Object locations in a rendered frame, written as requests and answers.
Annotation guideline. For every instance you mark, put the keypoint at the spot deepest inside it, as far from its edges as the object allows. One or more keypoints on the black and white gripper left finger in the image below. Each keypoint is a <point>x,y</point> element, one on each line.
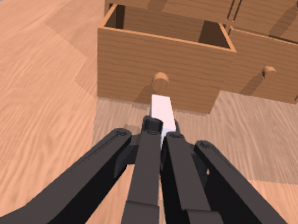
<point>75,194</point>

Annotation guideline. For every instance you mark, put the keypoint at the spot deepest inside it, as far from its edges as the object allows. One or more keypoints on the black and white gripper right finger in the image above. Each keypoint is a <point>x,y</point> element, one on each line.
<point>226,189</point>

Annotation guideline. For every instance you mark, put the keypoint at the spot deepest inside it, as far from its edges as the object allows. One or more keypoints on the brown wooden chest of drawers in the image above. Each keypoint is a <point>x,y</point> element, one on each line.
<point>226,24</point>

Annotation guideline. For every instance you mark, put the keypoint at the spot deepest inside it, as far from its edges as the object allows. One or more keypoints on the brown wooden drawer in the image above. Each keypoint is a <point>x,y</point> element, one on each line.
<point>212,8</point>
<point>132,66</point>
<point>275,15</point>
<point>258,61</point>

